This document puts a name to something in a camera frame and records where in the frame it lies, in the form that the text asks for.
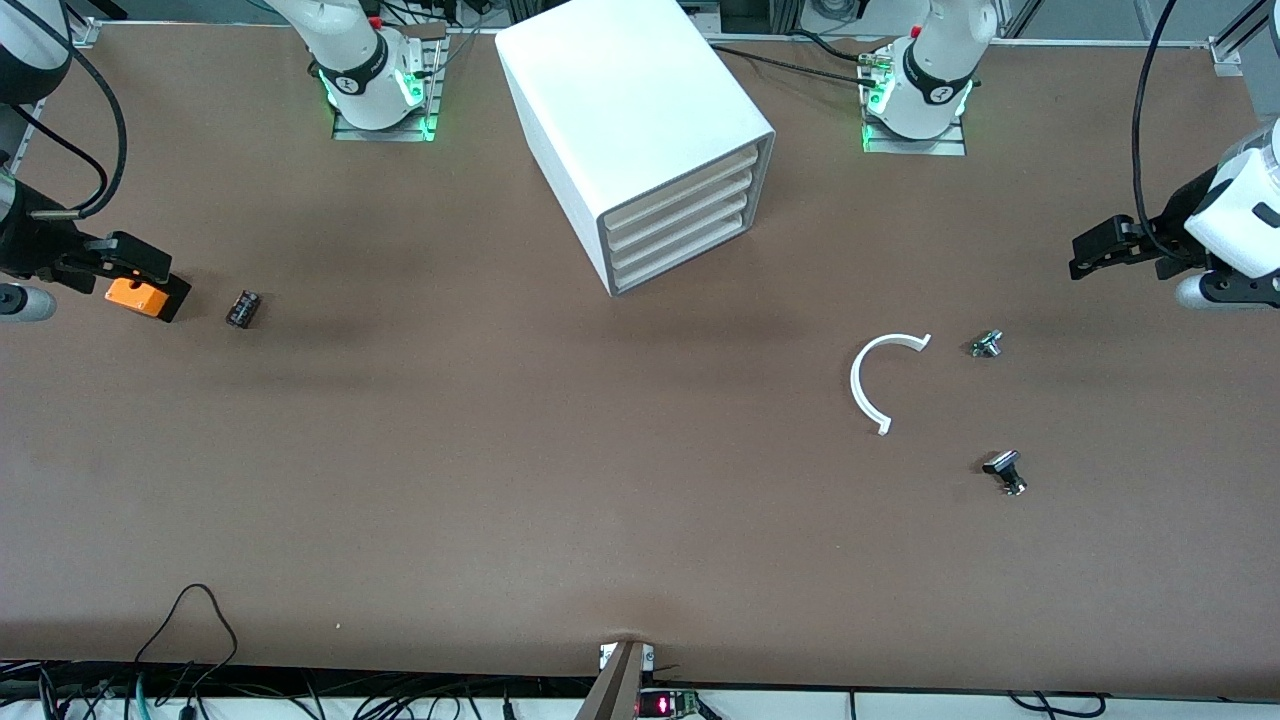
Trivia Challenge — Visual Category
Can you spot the black looped cable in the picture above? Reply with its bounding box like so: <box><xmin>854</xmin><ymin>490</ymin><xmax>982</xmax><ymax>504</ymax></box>
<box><xmin>133</xmin><ymin>583</ymin><xmax>239</xmax><ymax>701</ymax></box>

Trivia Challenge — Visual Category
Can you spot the black cable behind cabinet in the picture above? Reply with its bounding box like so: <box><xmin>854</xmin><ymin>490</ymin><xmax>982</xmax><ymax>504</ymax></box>
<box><xmin>710</xmin><ymin>44</ymin><xmax>881</xmax><ymax>87</ymax></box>

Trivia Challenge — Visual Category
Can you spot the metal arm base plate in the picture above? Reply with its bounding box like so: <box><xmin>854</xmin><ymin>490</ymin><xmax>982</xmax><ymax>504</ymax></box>
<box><xmin>332</xmin><ymin>35</ymin><xmax>446</xmax><ymax>142</ymax></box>
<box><xmin>862</xmin><ymin>55</ymin><xmax>968</xmax><ymax>157</ymax></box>

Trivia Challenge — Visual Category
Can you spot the white half ring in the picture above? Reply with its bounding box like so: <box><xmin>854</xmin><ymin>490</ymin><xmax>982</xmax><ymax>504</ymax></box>
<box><xmin>850</xmin><ymin>333</ymin><xmax>933</xmax><ymax>437</ymax></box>

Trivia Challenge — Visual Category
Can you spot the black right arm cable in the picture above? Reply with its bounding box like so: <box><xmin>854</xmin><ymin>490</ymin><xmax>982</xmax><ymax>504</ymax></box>
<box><xmin>0</xmin><ymin>25</ymin><xmax>129</xmax><ymax>219</ymax></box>

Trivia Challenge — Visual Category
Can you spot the black device with red light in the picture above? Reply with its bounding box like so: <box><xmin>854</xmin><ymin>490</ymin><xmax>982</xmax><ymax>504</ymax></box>
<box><xmin>637</xmin><ymin>688</ymin><xmax>701</xmax><ymax>719</ymax></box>

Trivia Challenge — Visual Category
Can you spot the black silver T-bolt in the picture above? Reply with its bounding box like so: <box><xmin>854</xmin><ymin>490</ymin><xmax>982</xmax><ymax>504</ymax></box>
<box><xmin>981</xmin><ymin>449</ymin><xmax>1028</xmax><ymax>497</ymax></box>

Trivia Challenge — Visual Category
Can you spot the orange button enclosure box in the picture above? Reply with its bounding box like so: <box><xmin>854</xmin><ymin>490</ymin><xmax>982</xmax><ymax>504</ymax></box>
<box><xmin>104</xmin><ymin>275</ymin><xmax>192</xmax><ymax>324</ymax></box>

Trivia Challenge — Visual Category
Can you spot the brown camera mount post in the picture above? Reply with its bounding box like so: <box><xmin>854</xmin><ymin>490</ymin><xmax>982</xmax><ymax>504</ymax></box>
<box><xmin>575</xmin><ymin>640</ymin><xmax>646</xmax><ymax>720</ymax></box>

